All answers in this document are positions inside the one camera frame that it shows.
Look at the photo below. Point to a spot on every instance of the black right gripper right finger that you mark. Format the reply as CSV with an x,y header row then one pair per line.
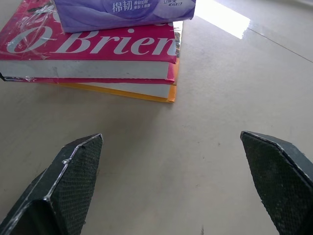
x,y
281,181

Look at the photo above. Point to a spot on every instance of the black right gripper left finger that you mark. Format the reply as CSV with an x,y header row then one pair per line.
x,y
66,186

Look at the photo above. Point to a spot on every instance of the orange cover book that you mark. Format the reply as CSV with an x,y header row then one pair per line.
x,y
156,91

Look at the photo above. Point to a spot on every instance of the pink hardcover book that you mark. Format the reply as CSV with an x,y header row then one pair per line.
x,y
85,51

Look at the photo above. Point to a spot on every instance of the purple tissue pack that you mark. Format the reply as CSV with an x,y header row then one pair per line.
x,y
117,14

